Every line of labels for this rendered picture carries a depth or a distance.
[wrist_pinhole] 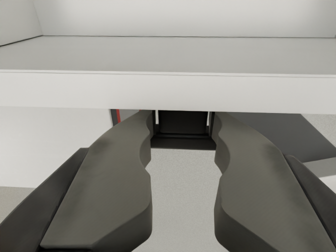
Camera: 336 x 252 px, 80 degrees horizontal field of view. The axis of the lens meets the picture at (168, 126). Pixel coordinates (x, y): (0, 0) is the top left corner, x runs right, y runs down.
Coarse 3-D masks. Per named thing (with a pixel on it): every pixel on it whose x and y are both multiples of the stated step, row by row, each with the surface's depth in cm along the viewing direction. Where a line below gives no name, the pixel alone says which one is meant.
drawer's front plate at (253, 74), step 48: (0, 48) 12; (48, 48) 12; (96, 48) 12; (144, 48) 12; (192, 48) 12; (240, 48) 12; (288, 48) 12; (0, 96) 9; (48, 96) 9; (96, 96) 9; (144, 96) 9; (192, 96) 9; (240, 96) 9; (288, 96) 8
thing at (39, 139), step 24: (0, 120) 31; (24, 120) 30; (48, 120) 30; (72, 120) 30; (96, 120) 30; (120, 120) 39; (0, 144) 33; (24, 144) 33; (48, 144) 32; (72, 144) 32; (0, 168) 36; (24, 168) 36; (48, 168) 35
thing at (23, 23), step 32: (0, 0) 12; (32, 0) 15; (64, 0) 15; (96, 0) 15; (128, 0) 15; (160, 0) 15; (192, 0) 15; (224, 0) 14; (256, 0) 14; (288, 0) 14; (320, 0) 14; (0, 32) 13; (32, 32) 15; (64, 32) 16; (96, 32) 16; (128, 32) 16; (160, 32) 16; (192, 32) 16; (224, 32) 16; (256, 32) 15; (288, 32) 15; (320, 32) 15
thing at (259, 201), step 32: (224, 128) 9; (224, 160) 9; (256, 160) 7; (224, 192) 6; (256, 192) 6; (288, 192) 6; (224, 224) 6; (256, 224) 5; (288, 224) 5; (320, 224) 5
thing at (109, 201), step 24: (144, 120) 10; (96, 144) 8; (120, 144) 8; (144, 144) 9; (96, 168) 7; (120, 168) 7; (144, 168) 7; (72, 192) 6; (96, 192) 6; (120, 192) 6; (144, 192) 6; (72, 216) 6; (96, 216) 6; (120, 216) 6; (144, 216) 6; (48, 240) 5; (72, 240) 5; (96, 240) 5; (120, 240) 6; (144, 240) 6
